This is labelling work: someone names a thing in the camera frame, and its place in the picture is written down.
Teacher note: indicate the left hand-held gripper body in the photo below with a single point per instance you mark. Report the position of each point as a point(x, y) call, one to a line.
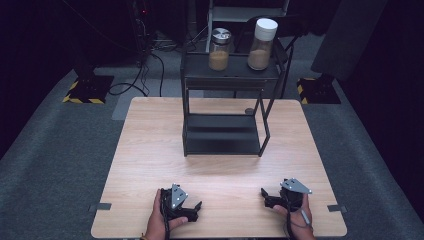
point(176, 200)

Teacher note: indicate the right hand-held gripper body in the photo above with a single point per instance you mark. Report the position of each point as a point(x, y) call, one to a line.
point(293, 195)

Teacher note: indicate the black metal two-tier rack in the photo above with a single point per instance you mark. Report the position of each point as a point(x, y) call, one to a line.
point(220, 136)

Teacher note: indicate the clear jar with white lid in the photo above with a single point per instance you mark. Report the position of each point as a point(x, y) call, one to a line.
point(261, 46)

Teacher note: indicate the glass jar with silver lid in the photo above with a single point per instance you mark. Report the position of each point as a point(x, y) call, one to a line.
point(220, 50)

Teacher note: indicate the person's right hand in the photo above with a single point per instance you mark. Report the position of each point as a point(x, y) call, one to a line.
point(296, 223)

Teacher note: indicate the person's left hand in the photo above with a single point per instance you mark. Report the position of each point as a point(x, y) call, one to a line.
point(155, 223)

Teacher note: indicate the small dark round disc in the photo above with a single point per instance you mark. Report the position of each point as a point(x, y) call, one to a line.
point(249, 111)

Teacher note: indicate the black yellow striped stand base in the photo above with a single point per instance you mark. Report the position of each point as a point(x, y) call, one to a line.
point(90, 88)
point(318, 90)

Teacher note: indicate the grey curtain panel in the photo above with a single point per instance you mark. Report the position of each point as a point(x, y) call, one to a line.
point(346, 36)

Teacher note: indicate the black equipment tower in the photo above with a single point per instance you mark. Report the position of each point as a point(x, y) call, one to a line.
point(142, 26)

